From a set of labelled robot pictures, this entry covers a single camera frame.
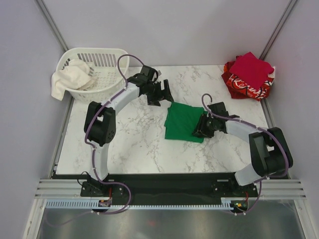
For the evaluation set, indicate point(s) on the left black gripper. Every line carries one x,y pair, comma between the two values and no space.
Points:
165,94

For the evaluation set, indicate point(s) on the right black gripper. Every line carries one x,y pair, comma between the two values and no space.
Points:
200,127

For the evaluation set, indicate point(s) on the green t-shirt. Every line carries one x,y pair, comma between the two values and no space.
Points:
181,121

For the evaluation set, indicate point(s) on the white cream t-shirt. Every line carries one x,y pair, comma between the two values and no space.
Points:
75,76

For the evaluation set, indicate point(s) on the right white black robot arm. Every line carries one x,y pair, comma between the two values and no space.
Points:
270,154

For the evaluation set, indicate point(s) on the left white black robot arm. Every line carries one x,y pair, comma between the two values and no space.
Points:
100,122

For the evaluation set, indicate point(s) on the red printed folded t-shirt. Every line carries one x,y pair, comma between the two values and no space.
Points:
238,89

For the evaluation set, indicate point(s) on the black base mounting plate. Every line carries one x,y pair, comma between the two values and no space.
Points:
168,188

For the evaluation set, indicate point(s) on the white plastic laundry basket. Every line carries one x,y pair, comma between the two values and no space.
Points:
103,65

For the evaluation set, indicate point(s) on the folded crimson red t-shirt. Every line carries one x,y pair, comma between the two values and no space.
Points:
251,70

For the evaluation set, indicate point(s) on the white slotted cable duct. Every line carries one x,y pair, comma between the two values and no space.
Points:
96,204

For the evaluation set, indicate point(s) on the right aluminium frame post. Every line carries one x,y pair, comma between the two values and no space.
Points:
278,28

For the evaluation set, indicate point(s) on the aluminium frame post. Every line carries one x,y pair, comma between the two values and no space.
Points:
52,24
278,28

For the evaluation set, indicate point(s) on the left aluminium frame post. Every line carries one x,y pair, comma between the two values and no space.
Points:
52,24

